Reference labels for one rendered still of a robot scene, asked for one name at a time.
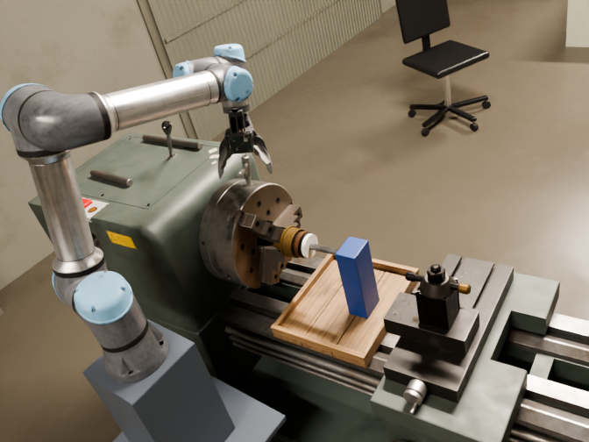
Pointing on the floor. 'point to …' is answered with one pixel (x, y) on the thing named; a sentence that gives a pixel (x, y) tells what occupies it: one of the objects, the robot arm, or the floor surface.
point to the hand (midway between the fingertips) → (245, 174)
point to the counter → (578, 24)
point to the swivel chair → (436, 54)
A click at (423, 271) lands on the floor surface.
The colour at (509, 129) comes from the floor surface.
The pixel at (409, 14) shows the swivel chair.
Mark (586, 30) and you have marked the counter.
